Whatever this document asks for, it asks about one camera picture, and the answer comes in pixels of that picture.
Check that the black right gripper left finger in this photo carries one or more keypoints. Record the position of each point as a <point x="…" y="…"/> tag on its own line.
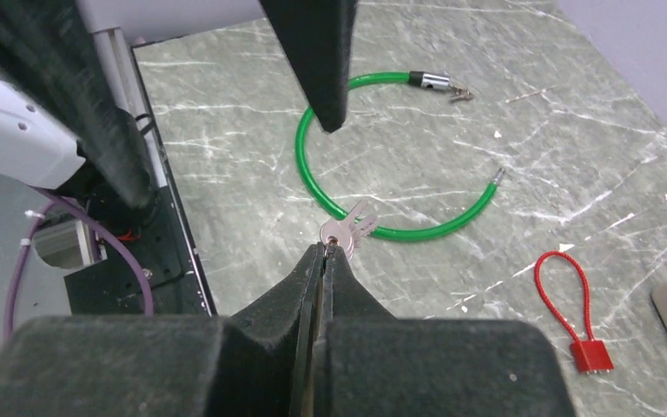
<point x="254" y="363"/>

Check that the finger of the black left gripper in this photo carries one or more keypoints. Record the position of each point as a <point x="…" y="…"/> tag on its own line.
<point x="47" y="52"/>
<point x="316" y="37"/>

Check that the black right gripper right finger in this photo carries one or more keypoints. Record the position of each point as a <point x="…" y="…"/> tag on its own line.
<point x="365" y="362"/>

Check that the silver key bunch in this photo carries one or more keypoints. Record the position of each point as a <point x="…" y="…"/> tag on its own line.
<point x="349" y="232"/>

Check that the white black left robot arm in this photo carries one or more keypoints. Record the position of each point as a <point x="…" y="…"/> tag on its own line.
<point x="61" y="125"/>

